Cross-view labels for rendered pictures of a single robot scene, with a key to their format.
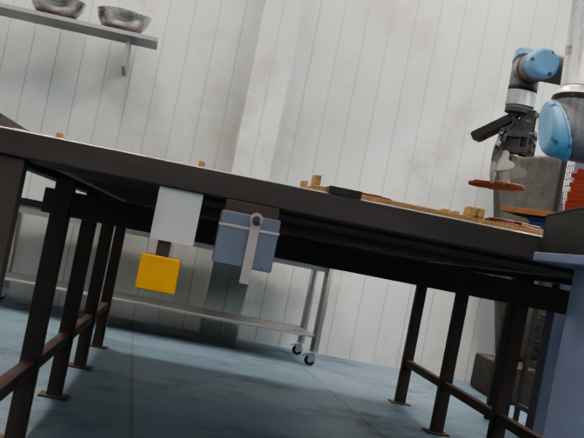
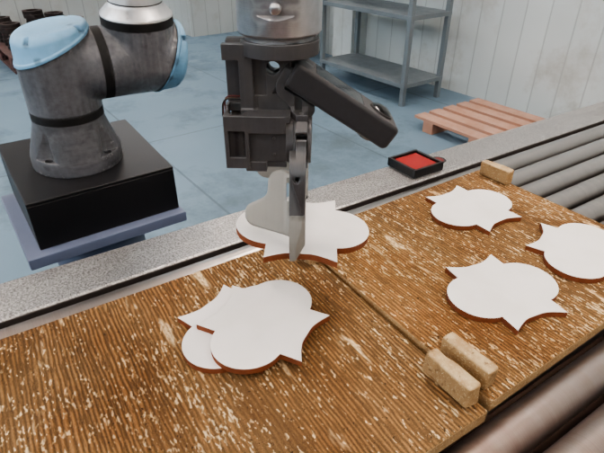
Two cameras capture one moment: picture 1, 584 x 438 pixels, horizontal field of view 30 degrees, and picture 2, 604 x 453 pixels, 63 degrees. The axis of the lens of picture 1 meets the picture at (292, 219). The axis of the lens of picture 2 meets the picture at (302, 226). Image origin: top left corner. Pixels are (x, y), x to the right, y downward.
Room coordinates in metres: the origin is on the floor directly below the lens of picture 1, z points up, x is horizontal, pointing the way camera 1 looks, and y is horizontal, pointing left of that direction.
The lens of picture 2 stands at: (3.19, -0.71, 1.33)
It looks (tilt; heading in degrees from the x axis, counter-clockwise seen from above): 32 degrees down; 152
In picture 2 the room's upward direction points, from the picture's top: straight up
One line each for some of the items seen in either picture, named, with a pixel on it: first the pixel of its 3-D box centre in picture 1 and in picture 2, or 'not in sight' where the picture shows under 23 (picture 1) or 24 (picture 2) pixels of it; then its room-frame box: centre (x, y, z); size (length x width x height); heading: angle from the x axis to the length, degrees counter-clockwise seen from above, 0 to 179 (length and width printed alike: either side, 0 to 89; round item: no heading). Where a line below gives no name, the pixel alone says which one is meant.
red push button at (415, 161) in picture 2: not in sight; (414, 164); (2.51, -0.10, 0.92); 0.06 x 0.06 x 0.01; 5
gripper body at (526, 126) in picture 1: (517, 132); (272, 102); (2.77, -0.52, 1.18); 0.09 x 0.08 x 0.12; 60
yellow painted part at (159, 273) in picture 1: (165, 239); not in sight; (2.47, 0.27, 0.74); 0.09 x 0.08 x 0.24; 95
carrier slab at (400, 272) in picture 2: (381, 206); (483, 253); (2.81, -0.22, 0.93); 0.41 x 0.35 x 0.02; 96
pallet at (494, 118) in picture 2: not in sight; (506, 133); (0.95, 2.12, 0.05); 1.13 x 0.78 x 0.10; 4
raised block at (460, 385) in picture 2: not in sight; (450, 376); (2.97, -0.43, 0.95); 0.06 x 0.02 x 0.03; 4
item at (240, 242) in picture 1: (245, 242); not in sight; (2.49, 0.09, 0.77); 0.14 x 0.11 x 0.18; 95
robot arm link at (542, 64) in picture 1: (545, 66); not in sight; (2.67, -0.54, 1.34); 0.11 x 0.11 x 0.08; 4
